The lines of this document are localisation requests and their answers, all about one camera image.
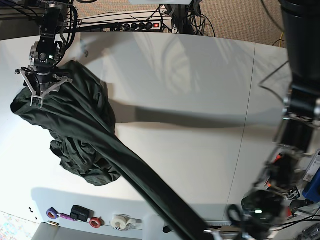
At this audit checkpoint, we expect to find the blue box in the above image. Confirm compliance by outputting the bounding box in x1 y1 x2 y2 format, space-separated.
302 170 320 203

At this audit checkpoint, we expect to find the red tape roll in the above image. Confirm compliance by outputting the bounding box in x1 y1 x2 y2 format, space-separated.
89 217 104 229

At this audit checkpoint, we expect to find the white power strip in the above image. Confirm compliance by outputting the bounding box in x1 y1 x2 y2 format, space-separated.
110 21 162 33

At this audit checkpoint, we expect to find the purple tape roll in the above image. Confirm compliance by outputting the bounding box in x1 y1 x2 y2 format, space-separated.
46 207 59 220

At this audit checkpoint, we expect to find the white tape roll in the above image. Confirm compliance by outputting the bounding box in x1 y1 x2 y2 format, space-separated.
109 214 141 231

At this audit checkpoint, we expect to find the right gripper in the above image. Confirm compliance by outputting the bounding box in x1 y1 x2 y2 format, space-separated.
15 65 73 108

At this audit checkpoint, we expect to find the black action camera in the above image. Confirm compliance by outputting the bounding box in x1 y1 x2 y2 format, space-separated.
70 205 91 222

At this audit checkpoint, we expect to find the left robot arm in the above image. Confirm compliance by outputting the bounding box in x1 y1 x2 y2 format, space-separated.
226 0 320 240

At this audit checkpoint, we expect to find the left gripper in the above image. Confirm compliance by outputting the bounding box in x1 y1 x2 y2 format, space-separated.
226 189 285 240

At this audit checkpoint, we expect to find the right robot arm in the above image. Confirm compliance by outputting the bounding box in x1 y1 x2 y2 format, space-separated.
15 0 78 108

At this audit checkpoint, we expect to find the dark green t-shirt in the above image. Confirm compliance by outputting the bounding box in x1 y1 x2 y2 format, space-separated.
10 61 213 240

